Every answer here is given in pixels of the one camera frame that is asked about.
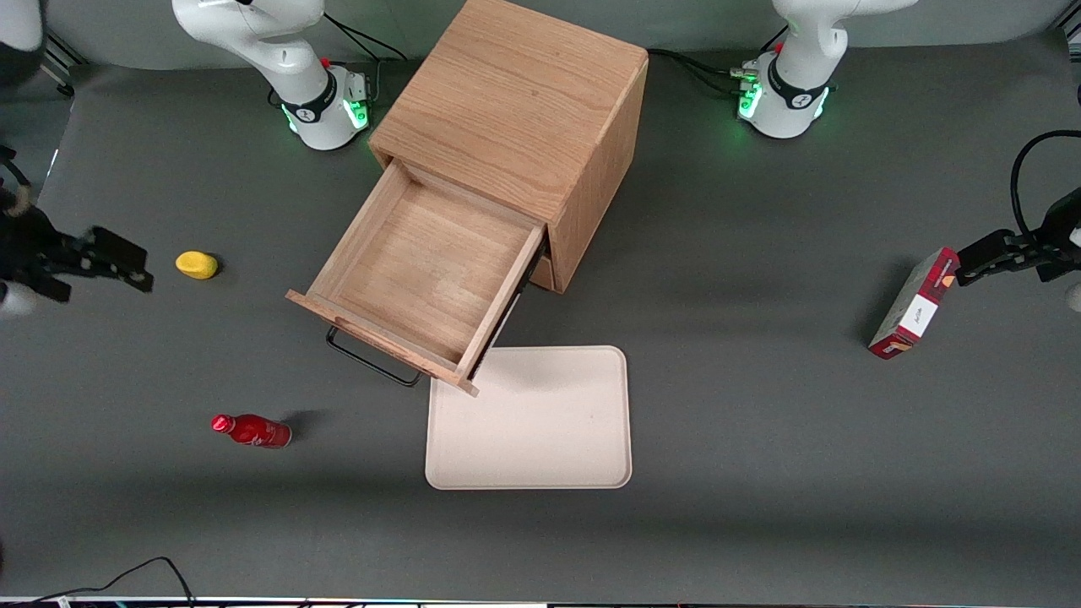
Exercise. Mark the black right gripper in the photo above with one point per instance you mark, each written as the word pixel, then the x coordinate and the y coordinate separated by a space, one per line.
pixel 25 248

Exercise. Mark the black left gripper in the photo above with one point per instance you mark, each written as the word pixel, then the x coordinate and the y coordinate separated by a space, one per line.
pixel 1061 239

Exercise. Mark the wooden drawer with notched front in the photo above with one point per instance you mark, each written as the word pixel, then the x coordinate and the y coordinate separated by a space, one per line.
pixel 422 270

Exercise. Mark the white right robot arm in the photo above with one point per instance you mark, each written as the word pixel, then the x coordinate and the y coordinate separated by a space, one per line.
pixel 279 51

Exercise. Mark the wooden drawer cabinet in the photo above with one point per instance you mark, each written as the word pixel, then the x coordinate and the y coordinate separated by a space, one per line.
pixel 507 93

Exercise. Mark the wooden drawer with plain front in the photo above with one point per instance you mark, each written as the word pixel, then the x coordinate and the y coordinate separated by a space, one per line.
pixel 545 274

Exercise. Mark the yellow lemon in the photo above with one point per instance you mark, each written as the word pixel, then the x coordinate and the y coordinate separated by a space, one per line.
pixel 197 265

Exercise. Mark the red and white carton box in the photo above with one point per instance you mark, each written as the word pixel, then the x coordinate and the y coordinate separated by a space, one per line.
pixel 912 312

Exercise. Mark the red bottle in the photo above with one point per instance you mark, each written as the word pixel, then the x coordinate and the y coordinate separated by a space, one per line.
pixel 258 431

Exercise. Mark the beige plastic tray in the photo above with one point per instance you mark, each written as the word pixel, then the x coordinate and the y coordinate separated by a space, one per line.
pixel 540 422

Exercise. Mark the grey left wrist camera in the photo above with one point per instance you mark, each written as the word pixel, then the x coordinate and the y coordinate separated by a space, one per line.
pixel 1074 297

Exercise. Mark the aluminium frame profile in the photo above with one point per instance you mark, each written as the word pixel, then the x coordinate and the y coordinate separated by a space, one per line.
pixel 63 59

